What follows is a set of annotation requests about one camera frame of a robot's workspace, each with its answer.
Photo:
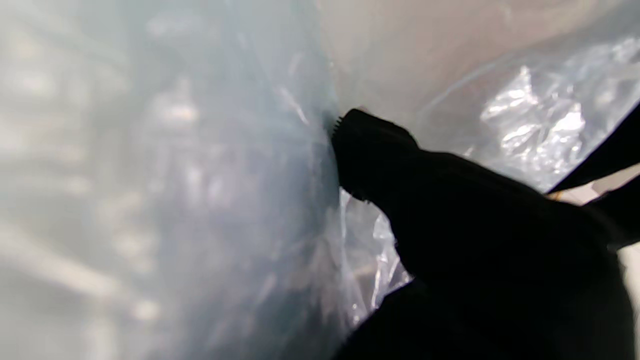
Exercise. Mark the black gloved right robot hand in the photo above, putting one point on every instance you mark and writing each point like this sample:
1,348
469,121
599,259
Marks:
490,260

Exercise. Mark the clear plastic bag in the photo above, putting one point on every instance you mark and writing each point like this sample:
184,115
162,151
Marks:
175,175

